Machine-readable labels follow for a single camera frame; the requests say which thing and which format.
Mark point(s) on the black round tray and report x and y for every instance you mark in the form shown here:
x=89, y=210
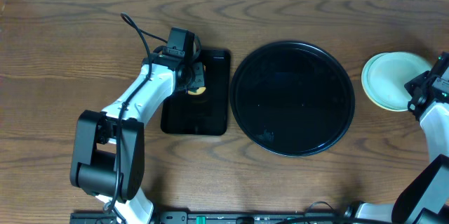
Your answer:
x=292, y=98

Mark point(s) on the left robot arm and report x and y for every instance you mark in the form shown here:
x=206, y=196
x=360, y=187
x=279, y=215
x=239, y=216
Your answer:
x=108, y=160

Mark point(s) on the light blue plate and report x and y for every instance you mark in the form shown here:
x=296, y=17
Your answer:
x=389, y=73

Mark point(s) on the green and yellow sponge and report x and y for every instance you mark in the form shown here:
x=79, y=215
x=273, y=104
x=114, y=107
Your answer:
x=196, y=91

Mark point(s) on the yellow plate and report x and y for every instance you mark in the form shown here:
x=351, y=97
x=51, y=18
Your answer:
x=365, y=84

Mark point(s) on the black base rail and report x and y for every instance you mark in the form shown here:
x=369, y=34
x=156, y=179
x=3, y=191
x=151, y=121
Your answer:
x=175, y=217

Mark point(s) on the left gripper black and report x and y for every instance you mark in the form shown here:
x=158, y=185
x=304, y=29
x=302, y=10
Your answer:
x=198, y=75

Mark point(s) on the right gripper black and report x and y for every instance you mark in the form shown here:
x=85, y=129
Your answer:
x=414, y=88

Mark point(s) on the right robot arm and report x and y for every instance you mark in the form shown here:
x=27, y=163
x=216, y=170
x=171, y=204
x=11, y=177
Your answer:
x=424, y=200

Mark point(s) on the black rectangular tray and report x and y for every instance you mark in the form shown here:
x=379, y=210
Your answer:
x=205, y=114

